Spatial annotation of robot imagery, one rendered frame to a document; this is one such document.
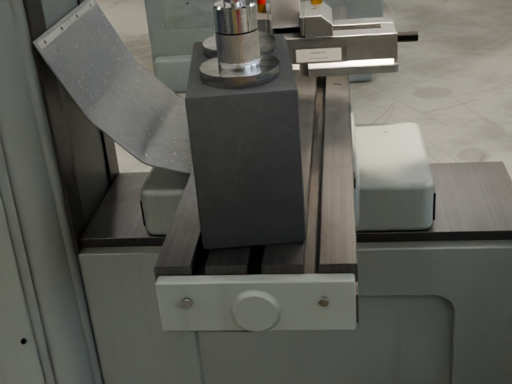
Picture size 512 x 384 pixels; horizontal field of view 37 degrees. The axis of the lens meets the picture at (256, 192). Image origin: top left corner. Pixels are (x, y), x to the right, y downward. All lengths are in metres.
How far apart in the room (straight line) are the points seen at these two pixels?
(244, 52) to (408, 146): 0.63
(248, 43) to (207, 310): 0.30
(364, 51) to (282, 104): 0.65
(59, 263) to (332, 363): 0.53
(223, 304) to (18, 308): 0.61
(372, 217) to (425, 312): 0.21
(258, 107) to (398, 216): 0.53
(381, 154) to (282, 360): 0.42
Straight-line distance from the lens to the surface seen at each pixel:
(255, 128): 0.83
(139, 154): 1.28
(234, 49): 0.84
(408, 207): 1.29
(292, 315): 0.87
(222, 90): 0.83
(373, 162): 1.35
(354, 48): 1.45
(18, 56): 1.25
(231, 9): 0.83
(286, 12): 1.47
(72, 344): 1.46
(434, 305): 1.40
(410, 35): 1.51
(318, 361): 1.46
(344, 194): 1.00
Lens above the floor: 1.39
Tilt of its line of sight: 26 degrees down
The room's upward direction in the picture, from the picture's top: 5 degrees counter-clockwise
